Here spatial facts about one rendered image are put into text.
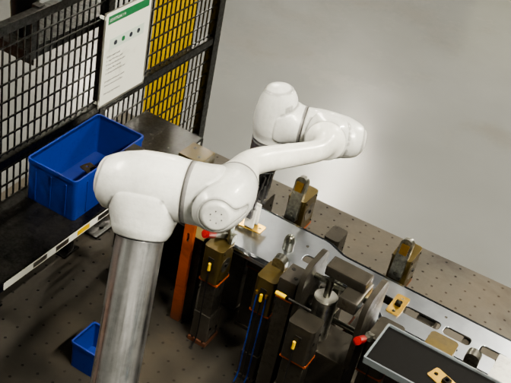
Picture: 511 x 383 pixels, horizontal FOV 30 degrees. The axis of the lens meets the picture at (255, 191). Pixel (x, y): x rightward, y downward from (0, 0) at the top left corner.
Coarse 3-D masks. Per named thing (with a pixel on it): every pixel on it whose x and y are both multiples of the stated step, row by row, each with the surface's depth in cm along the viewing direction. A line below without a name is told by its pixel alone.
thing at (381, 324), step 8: (384, 320) 234; (376, 328) 231; (400, 328) 233; (376, 336) 229; (368, 344) 230; (360, 360) 234; (360, 368) 235; (368, 368) 233; (360, 376) 237; (368, 376) 236; (376, 376) 233; (384, 376) 241
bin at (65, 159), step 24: (96, 120) 272; (48, 144) 255; (72, 144) 266; (96, 144) 277; (120, 144) 273; (48, 168) 247; (72, 168) 270; (96, 168) 251; (48, 192) 252; (72, 192) 247; (72, 216) 251
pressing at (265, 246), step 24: (264, 216) 273; (240, 240) 262; (264, 240) 264; (312, 240) 268; (264, 264) 256; (288, 264) 258; (360, 264) 263; (408, 288) 259; (384, 312) 249; (432, 312) 252; (456, 312) 254; (480, 336) 248
